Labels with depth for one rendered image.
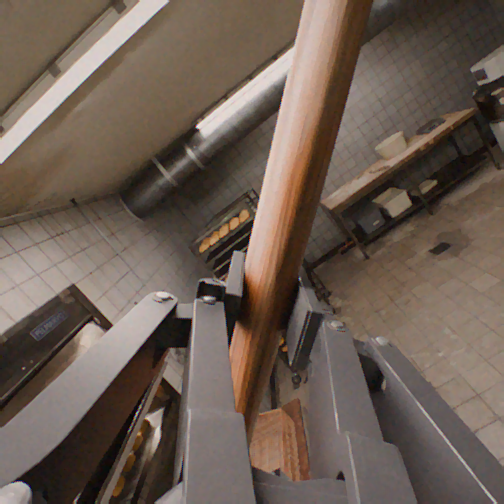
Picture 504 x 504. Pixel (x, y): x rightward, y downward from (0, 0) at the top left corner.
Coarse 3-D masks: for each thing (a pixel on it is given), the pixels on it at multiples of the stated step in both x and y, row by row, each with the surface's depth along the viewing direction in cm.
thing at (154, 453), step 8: (168, 408) 187; (168, 416) 181; (160, 424) 177; (168, 424) 177; (160, 432) 170; (160, 440) 165; (152, 448) 161; (160, 448) 161; (152, 456) 155; (144, 464) 153; (152, 464) 151; (144, 472) 148; (152, 472) 148; (144, 480) 142; (136, 488) 141; (144, 488) 139; (136, 496) 136; (144, 496) 137
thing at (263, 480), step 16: (256, 480) 6; (272, 480) 6; (320, 480) 6; (336, 480) 7; (176, 496) 5; (256, 496) 6; (272, 496) 6; (288, 496) 6; (304, 496) 6; (320, 496) 6; (336, 496) 6
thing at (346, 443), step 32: (320, 352) 12; (352, 352) 12; (320, 384) 11; (352, 384) 10; (320, 416) 10; (352, 416) 8; (320, 448) 9; (352, 448) 7; (384, 448) 7; (352, 480) 6; (384, 480) 6
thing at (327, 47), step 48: (336, 0) 13; (336, 48) 13; (288, 96) 14; (336, 96) 14; (288, 144) 14; (288, 192) 15; (288, 240) 15; (288, 288) 16; (240, 336) 17; (240, 384) 18
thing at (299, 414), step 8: (296, 400) 214; (288, 408) 213; (296, 408) 208; (304, 408) 216; (272, 416) 216; (296, 416) 202; (304, 416) 206; (272, 424) 209; (296, 424) 196; (304, 424) 199; (296, 432) 191; (304, 432) 189; (304, 440) 182; (304, 448) 177; (304, 456) 172; (304, 464) 168; (304, 472) 164; (304, 480) 160
